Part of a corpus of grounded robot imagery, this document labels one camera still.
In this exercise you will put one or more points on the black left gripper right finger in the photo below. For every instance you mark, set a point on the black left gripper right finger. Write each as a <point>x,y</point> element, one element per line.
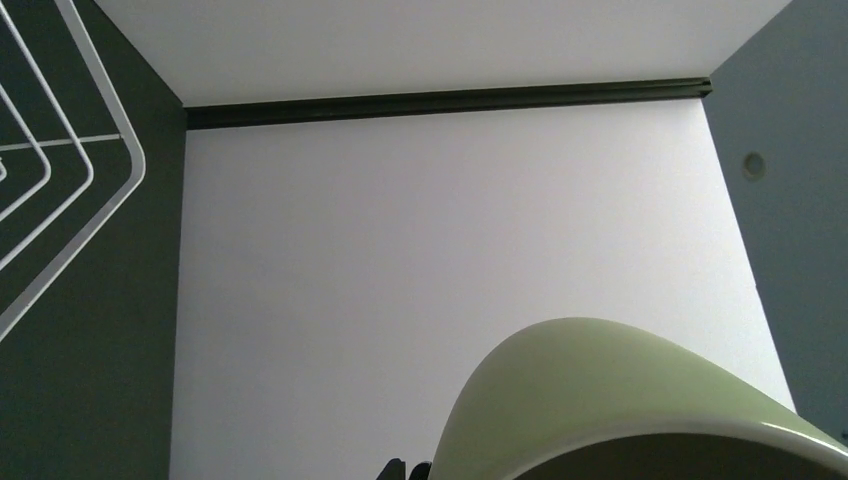
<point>421,471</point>

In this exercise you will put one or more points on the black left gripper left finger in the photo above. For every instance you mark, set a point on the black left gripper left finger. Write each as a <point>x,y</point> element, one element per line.
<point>393,470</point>

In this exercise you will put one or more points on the cream mug green handle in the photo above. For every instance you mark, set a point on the cream mug green handle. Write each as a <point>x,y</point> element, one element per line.
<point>585,398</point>

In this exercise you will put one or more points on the white wire dish rack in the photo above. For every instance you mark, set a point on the white wire dish rack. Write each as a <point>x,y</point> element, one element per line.
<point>71,153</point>

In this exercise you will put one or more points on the black frame post right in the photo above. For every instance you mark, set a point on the black frame post right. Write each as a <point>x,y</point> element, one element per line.
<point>442,102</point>

